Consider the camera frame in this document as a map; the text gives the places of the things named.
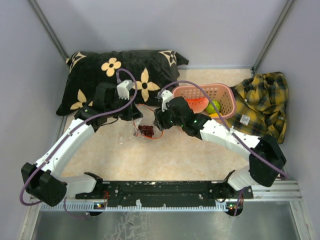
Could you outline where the aluminium frame rail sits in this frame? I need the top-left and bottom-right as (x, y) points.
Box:
(41, 180), (302, 215)

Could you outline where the black floral pillow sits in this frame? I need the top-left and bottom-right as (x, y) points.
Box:
(56, 49), (189, 117)

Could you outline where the yellow plaid shirt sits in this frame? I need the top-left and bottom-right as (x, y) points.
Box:
(226, 72), (289, 144)

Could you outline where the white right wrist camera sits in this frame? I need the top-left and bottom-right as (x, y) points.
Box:
(157, 90), (174, 112)

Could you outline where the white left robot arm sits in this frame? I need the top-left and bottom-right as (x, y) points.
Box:
(21, 80), (143, 207)

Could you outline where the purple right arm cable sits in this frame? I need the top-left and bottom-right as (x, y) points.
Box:
(159, 80), (289, 216)

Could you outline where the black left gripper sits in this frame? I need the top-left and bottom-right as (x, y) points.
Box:
(105, 94), (143, 121)

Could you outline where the green custard apple toy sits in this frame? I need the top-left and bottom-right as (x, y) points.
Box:
(205, 100), (221, 114)

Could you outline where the clear zip top bag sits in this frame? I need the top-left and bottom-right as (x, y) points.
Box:
(118, 104), (164, 145)

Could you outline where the pink plastic basket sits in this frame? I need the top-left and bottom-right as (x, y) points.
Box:
(172, 83), (237, 123)

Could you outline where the dark red grape bunch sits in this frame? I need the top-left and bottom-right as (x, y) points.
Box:
(138, 125), (155, 138)

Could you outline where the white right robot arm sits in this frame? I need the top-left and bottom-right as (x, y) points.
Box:
(154, 97), (287, 198)

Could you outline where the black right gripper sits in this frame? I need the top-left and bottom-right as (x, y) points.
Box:
(154, 103), (185, 131)

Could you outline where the yellow mango toy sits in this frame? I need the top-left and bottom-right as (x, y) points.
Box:
(209, 112), (223, 119)

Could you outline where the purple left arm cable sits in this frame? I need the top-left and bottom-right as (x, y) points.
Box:
(19, 68), (138, 206)

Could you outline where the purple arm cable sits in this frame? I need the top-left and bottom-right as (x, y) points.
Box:
(159, 80), (289, 216)
(19, 68), (138, 206)

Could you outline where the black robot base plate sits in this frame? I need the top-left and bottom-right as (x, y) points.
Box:
(75, 181), (239, 208)

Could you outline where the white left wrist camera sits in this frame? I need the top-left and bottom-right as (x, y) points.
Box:
(116, 80), (134, 100)

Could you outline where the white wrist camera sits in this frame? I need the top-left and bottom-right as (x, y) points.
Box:
(157, 90), (174, 112)
(116, 80), (134, 100)

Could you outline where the watermelon slice toy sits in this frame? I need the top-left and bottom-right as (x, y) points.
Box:
(186, 97), (209, 114)

